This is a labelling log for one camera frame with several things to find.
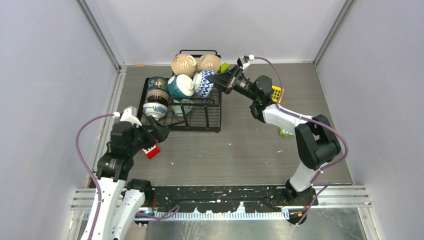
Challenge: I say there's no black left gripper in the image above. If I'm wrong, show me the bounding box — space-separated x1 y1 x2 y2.
128 115 170 155

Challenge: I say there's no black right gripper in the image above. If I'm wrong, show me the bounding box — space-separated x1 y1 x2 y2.
205 65 259 103

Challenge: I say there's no beige bowl with flower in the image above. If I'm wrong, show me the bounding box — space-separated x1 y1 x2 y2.
196 54 222 72

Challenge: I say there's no blue white zigzag bowl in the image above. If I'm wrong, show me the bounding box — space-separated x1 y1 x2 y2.
193 69 215 98

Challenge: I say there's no beige bowl with brown markings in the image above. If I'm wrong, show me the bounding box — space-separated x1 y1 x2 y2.
171 53 197 77

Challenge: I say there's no teal bowl white inside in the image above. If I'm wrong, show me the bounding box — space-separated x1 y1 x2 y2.
167 74 195 98

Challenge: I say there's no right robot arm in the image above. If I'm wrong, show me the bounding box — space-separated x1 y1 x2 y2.
207 66 341 205

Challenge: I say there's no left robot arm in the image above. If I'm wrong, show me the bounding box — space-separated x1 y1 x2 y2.
75 112 171 240

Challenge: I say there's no green blue toy car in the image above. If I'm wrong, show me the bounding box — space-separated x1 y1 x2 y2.
219 62 230 73

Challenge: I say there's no white blue floral bowl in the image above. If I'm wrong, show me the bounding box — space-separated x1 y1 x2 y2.
142 102 168 120

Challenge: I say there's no red white window block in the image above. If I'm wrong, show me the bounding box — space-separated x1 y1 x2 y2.
141 145 161 159

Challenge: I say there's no pale green ceramic bowl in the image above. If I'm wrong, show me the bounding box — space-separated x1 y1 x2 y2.
171 98 195 117

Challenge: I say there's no brown patterned band bowl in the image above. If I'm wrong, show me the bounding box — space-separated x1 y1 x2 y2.
146 89 169 106

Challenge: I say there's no dark blue glazed bowl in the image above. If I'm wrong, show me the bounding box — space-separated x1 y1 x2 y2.
147 76 169 92

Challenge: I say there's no yellow window toy block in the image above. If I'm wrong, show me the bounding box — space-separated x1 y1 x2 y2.
271 85 284 104

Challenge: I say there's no small green toy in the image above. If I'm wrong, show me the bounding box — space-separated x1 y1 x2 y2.
279 128 293 137

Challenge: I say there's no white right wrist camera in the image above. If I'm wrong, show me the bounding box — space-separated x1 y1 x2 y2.
237 55 252 70

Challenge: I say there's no black wire dish rack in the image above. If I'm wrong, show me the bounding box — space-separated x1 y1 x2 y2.
137 49 222 133

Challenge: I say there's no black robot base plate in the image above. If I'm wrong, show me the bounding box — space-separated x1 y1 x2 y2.
141 185 316 214

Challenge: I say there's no perforated metal rail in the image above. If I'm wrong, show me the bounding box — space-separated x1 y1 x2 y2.
82 207 292 222

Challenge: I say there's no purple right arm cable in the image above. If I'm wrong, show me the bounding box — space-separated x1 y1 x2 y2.
249 54 349 227

